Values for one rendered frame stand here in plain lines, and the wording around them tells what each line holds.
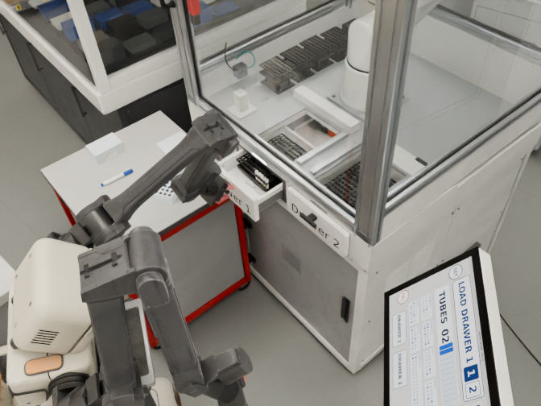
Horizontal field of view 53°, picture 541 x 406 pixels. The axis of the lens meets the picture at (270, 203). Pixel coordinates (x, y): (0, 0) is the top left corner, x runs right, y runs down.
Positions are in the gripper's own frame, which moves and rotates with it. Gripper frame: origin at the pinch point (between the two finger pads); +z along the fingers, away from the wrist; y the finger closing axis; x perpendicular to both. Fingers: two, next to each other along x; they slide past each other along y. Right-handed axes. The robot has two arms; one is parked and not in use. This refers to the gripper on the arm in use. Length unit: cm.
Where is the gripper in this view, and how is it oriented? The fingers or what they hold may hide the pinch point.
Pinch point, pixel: (229, 192)
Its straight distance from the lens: 189.8
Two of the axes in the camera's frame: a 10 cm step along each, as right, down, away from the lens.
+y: 5.0, -8.3, -2.6
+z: 5.9, 1.1, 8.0
